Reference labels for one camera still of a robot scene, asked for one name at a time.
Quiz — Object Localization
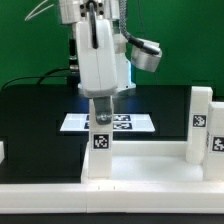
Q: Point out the white front obstacle bar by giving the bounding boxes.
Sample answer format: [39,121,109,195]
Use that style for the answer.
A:
[0,182,224,214]

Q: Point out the white left obstacle block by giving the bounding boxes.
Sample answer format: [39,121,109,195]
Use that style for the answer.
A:
[0,141,5,164]

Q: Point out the marker tag base plate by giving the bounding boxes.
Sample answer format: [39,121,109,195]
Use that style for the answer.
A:
[60,113,155,132]

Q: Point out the white thin cables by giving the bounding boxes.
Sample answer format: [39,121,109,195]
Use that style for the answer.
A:
[24,0,55,23]

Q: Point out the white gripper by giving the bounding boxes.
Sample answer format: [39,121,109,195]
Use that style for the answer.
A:
[76,19,118,125]

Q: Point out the black table cable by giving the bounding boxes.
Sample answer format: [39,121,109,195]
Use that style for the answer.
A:
[1,67,81,91]

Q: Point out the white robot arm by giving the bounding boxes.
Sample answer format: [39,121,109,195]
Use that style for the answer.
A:
[58,0,135,125]

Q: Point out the white desk top tray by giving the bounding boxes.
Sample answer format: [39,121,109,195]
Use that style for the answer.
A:
[81,141,224,184]

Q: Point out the black cable hose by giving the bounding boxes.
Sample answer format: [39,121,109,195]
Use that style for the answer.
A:
[67,36,81,73]

